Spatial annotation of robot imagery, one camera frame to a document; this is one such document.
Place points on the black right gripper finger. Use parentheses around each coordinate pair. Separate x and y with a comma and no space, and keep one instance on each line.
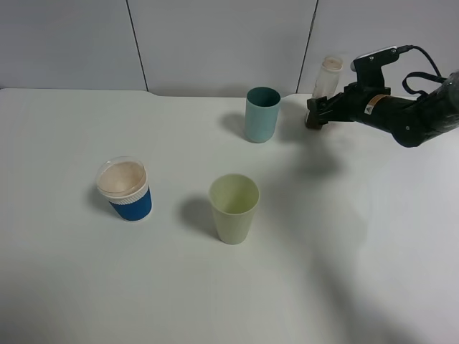
(324,102)
(318,116)

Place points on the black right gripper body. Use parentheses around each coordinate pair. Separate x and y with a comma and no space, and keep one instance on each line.
(402,118)

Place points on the clear plastic drink bottle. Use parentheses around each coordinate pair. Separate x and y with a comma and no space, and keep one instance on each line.
(325,86)

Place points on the black wrapped robot arm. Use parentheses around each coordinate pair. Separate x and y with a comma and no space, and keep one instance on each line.
(442,111)

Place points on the teal plastic cup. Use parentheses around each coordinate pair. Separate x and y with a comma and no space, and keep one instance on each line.
(261,113)

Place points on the pale green plastic cup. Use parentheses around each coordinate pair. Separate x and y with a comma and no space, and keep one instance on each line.
(234,199)

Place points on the blue sleeved clear cup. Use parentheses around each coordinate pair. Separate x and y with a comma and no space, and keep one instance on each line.
(123,181)

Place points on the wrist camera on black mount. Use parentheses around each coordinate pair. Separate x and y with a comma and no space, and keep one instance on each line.
(368,67)

